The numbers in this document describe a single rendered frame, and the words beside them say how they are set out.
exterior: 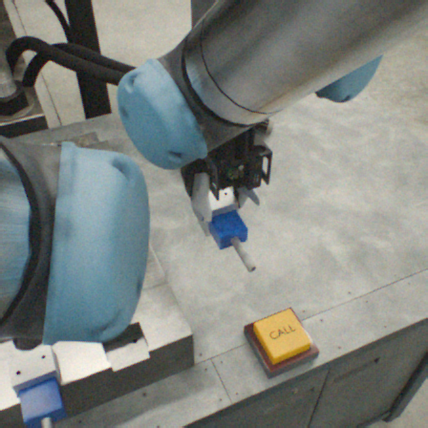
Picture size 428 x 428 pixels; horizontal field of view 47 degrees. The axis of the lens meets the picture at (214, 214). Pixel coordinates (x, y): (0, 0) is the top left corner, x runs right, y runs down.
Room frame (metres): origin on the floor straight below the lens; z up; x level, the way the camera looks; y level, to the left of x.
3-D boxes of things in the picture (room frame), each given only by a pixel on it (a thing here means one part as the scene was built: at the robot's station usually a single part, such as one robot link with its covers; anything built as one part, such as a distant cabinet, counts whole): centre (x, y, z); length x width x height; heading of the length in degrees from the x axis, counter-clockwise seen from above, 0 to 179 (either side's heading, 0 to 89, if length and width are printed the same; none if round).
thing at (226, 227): (0.45, -0.02, 0.93); 0.13 x 0.05 x 0.05; 24
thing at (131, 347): (0.31, 0.11, 0.87); 0.05 x 0.05 x 0.04; 24
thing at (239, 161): (0.47, -0.02, 1.09); 0.09 x 0.08 x 0.12; 24
